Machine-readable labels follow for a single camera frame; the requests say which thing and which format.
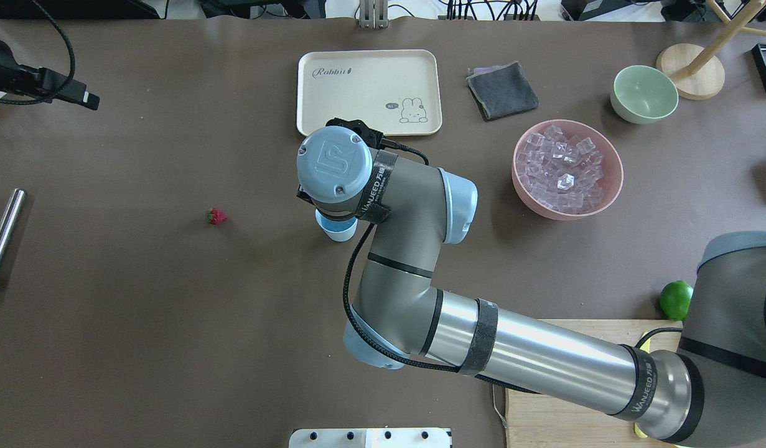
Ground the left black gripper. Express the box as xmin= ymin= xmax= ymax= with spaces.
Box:
xmin=0 ymin=40 xmax=100 ymax=111

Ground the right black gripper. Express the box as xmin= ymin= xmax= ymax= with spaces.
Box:
xmin=296 ymin=118 xmax=383 ymax=215

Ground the red strawberry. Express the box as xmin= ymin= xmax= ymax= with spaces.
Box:
xmin=207 ymin=208 xmax=228 ymax=226

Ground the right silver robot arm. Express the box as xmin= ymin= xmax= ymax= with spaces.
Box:
xmin=296 ymin=126 xmax=766 ymax=447

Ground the light blue plastic cup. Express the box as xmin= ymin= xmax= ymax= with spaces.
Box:
xmin=315 ymin=210 xmax=358 ymax=242

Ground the pink bowl of ice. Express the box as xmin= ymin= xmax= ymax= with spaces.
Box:
xmin=511 ymin=119 xmax=624 ymax=220

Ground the cream rabbit tray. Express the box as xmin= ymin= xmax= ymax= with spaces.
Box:
xmin=296 ymin=49 xmax=442 ymax=136

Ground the grey folded cloth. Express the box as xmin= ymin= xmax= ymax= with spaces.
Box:
xmin=466 ymin=60 xmax=539 ymax=120

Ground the green ceramic bowl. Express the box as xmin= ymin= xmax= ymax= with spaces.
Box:
xmin=610 ymin=65 xmax=679 ymax=124

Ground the wooden cutting board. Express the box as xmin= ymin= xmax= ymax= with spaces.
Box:
xmin=492 ymin=319 xmax=682 ymax=447

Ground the wooden stand round base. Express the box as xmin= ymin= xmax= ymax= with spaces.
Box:
xmin=656 ymin=0 xmax=766 ymax=101

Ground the green lime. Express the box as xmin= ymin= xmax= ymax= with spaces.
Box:
xmin=659 ymin=281 xmax=694 ymax=321

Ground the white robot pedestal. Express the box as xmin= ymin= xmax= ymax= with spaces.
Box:
xmin=288 ymin=427 xmax=454 ymax=447

